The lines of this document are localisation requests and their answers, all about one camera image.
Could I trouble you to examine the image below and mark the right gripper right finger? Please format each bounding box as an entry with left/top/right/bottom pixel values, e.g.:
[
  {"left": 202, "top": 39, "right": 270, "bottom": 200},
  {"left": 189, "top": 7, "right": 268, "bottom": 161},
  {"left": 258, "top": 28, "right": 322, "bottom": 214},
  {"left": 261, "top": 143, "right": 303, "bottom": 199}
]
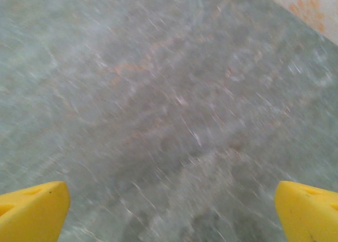
[{"left": 274, "top": 180, "right": 338, "bottom": 242}]

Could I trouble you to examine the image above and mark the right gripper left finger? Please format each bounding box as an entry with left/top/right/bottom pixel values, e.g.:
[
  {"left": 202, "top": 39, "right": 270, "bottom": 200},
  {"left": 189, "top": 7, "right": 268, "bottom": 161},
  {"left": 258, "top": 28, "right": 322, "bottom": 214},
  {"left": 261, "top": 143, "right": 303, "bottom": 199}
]
[{"left": 0, "top": 181, "right": 71, "bottom": 242}]

